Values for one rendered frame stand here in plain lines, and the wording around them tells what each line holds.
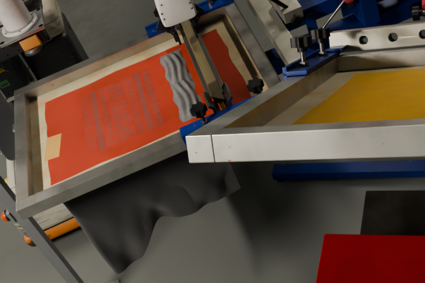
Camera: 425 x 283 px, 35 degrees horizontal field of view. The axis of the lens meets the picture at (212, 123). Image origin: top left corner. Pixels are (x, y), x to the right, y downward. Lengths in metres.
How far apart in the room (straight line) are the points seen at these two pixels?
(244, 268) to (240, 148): 1.87
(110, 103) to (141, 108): 0.12
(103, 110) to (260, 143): 1.27
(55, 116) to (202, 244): 0.98
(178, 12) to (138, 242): 0.72
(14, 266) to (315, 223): 1.39
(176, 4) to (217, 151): 1.04
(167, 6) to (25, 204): 0.65
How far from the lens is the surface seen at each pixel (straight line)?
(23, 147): 2.07
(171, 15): 1.89
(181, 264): 2.84
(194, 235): 2.91
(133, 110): 2.02
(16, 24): 2.30
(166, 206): 2.05
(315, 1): 2.01
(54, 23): 2.91
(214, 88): 1.82
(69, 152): 2.01
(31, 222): 2.46
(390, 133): 0.82
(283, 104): 1.17
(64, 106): 2.20
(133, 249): 2.17
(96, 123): 2.05
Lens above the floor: 2.12
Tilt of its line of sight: 39 degrees down
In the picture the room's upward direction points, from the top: 24 degrees counter-clockwise
